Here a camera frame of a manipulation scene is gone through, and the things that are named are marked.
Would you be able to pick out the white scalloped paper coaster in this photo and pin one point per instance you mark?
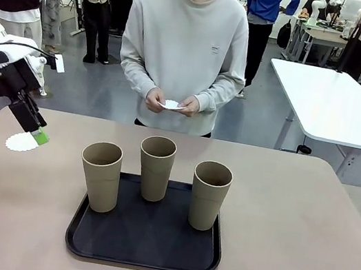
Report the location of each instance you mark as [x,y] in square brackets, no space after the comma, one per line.
[20,142]
[171,105]

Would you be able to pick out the person's left hand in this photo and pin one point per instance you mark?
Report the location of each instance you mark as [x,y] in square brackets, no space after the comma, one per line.
[192,107]

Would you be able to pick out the black backpack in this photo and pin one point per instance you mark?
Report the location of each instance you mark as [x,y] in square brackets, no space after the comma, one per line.
[284,34]

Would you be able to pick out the white background table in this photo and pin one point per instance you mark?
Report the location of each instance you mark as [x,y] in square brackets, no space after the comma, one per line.
[329,102]

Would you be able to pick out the grey background desk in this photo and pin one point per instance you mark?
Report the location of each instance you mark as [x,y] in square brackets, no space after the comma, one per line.
[323,38]

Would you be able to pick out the tall tan cup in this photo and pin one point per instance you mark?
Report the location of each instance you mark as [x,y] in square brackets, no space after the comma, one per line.
[155,176]
[99,180]
[207,202]

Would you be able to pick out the person in grey sweatshirt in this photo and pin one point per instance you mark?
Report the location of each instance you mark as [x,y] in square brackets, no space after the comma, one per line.
[183,37]

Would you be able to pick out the person's right hand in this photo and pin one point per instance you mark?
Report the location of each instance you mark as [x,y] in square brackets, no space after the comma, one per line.
[153,100]

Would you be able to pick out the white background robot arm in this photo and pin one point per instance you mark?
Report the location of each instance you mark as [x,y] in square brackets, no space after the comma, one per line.
[316,8]

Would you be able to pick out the bystander in blue jacket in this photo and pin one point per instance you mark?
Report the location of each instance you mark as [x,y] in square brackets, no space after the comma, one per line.
[267,0]

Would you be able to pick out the person's left forearm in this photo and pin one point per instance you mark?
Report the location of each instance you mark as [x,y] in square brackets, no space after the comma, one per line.
[221,91]

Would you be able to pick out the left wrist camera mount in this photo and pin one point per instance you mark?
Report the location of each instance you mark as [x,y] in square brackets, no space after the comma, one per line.
[36,69]

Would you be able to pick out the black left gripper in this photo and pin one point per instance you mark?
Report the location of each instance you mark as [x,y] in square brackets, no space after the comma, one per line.
[12,77]

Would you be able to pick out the person's right forearm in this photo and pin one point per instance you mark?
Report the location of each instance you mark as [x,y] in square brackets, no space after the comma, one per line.
[135,74]

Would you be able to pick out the black plastic tray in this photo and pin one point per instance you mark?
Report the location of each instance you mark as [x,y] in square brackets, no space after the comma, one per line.
[144,240]

